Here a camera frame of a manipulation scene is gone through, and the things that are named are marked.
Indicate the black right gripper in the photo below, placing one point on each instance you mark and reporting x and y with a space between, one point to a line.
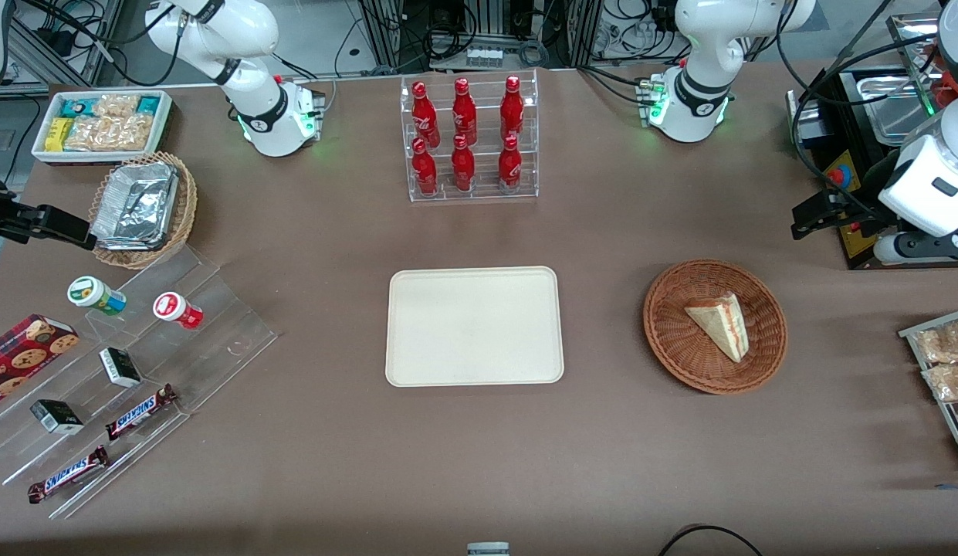
1 217

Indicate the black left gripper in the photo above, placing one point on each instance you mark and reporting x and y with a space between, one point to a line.
863 194

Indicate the triangle sandwich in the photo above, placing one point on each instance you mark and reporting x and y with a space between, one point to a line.
722 324

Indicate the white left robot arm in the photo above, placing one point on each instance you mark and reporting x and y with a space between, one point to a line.
702 46

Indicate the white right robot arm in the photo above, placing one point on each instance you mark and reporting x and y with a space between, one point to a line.
216 31

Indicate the aluminium foil tray stack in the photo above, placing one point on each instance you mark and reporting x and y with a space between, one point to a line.
135 202

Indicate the wicker basket with foil trays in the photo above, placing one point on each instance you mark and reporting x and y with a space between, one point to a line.
187 208

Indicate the round brown wicker basket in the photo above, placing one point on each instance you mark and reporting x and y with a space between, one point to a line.
679 347

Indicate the beige rectangular tray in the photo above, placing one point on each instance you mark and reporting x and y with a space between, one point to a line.
475 326

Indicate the red emergency stop button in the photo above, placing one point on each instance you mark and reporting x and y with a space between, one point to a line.
837 176

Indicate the green lid white cup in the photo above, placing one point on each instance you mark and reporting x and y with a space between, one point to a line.
93 293

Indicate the yellow snack pack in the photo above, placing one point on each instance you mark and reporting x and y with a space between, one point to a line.
58 133

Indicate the large clear cracker bag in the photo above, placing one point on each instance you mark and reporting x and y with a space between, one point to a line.
108 135

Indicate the black machine housing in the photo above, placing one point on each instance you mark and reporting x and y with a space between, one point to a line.
849 108

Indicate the dark teal snack pack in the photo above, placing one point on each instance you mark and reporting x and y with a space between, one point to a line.
77 106

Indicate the stainless steel pan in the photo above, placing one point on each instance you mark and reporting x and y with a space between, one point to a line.
895 108

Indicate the small clear cracker bag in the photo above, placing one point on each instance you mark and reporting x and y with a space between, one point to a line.
116 104

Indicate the red cookie box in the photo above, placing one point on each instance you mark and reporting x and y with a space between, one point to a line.
23 357

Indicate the red lid white cup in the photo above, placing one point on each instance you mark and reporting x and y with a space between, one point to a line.
174 309

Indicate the white rectangular snack bin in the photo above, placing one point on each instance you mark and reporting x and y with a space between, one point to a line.
164 123

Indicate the small black white box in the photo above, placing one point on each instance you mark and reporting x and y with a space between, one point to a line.
56 417
120 367

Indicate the clear acrylic stepped display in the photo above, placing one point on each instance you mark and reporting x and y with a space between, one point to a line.
208 340

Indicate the snickers chocolate bar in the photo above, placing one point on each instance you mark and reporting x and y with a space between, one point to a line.
68 473
139 413

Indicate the red cola bottle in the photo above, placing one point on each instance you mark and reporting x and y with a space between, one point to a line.
424 168
512 108
424 114
464 112
463 165
510 164

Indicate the clear acrylic bottle rack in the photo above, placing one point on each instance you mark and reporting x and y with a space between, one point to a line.
482 193

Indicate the white power strip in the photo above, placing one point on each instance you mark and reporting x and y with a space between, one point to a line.
483 55

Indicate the small grey device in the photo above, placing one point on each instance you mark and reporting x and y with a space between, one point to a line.
488 549

